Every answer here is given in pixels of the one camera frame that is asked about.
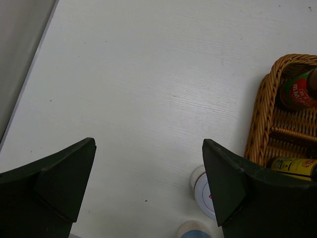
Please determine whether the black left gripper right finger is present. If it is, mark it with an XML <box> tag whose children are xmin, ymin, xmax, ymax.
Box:
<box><xmin>202</xmin><ymin>139</ymin><xmax>317</xmax><ymax>238</ymax></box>

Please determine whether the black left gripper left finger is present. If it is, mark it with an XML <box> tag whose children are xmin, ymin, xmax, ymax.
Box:
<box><xmin>0</xmin><ymin>137</ymin><xmax>96</xmax><ymax>238</ymax></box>

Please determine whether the silver-top blue-label can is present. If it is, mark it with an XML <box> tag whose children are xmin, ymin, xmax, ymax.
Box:
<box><xmin>176</xmin><ymin>221</ymin><xmax>211</xmax><ymax>238</ymax></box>

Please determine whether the yellow-label dark-cap bottle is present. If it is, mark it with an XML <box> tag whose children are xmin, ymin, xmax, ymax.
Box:
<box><xmin>266</xmin><ymin>157</ymin><xmax>317</xmax><ymax>182</ymax></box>

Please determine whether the woven wicker basket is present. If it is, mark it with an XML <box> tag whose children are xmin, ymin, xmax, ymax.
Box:
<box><xmin>244</xmin><ymin>54</ymin><xmax>317</xmax><ymax>166</ymax></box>

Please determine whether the green-label ketchup bottle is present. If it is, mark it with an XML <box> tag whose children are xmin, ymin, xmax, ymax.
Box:
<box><xmin>278</xmin><ymin>68</ymin><xmax>317</xmax><ymax>111</ymax></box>

